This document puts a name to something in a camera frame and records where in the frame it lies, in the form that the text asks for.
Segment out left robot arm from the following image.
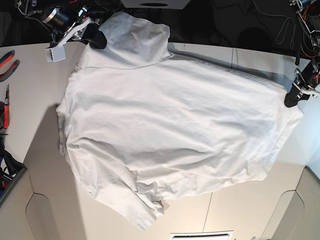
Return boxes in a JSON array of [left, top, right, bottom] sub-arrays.
[[286, 0, 320, 102]]

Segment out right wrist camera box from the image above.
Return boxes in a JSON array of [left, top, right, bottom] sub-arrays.
[[45, 46, 66, 63]]

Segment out white t-shirt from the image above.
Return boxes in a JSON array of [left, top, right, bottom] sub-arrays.
[[56, 12, 303, 230]]

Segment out red handled pliers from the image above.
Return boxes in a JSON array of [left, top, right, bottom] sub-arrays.
[[0, 49, 21, 83]]

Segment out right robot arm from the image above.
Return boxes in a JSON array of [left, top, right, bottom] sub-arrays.
[[14, 0, 290, 108]]

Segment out dark bag at edge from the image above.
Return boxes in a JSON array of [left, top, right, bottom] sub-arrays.
[[0, 136, 27, 198]]

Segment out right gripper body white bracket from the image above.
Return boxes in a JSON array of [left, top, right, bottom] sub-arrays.
[[48, 8, 98, 48]]

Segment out white vent panel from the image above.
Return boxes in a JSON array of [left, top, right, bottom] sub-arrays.
[[170, 230, 233, 240]]

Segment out red handled screwdriver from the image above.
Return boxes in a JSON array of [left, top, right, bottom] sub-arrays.
[[3, 84, 10, 129]]

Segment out white cable on floor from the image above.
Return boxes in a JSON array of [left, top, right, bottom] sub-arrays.
[[249, 0, 297, 50]]

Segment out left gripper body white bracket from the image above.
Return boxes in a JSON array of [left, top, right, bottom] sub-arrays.
[[292, 68, 320, 98]]

